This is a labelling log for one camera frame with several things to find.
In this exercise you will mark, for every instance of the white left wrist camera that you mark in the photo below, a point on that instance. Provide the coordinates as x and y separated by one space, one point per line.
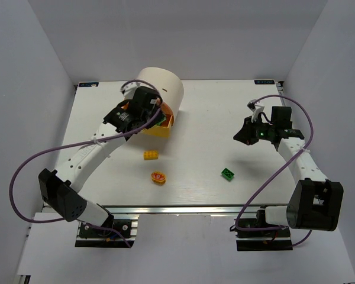
128 91

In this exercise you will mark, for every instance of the right blue corner label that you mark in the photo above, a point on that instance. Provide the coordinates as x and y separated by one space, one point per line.
264 82

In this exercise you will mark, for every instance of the cream drawer cabinet shell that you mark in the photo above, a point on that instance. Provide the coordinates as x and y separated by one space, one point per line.
168 84

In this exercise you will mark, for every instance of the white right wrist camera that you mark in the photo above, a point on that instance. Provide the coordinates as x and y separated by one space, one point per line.
256 108

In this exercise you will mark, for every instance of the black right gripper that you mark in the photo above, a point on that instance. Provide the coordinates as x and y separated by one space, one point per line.
251 132

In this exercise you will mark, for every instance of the left blue corner label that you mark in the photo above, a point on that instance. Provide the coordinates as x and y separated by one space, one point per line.
88 84

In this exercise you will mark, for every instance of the aluminium table front rail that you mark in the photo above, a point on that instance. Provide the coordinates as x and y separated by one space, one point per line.
195 209

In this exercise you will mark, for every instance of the yellow lego brick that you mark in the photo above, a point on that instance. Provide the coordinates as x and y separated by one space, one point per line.
151 155

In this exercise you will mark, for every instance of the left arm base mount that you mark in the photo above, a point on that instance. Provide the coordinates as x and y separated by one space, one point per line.
122 235

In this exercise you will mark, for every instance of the blue corner label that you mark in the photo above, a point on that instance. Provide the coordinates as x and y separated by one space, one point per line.
264 82
88 84

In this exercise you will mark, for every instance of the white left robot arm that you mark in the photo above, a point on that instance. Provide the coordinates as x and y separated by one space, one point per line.
60 187

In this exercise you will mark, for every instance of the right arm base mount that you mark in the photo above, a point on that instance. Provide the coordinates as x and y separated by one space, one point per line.
261 236

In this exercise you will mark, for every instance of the yellow drawer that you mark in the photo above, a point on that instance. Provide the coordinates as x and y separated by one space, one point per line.
162 130

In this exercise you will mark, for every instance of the orange oval lego piece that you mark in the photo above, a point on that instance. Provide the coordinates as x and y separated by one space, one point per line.
158 178

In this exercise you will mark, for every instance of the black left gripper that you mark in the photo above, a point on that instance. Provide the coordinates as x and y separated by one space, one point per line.
153 115

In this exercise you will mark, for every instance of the green lego brick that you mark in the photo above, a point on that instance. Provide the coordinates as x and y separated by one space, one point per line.
161 121
227 174

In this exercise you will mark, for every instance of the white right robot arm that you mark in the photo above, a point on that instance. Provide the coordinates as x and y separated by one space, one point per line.
316 201

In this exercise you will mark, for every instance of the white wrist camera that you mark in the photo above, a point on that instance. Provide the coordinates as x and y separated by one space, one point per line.
128 91
256 108

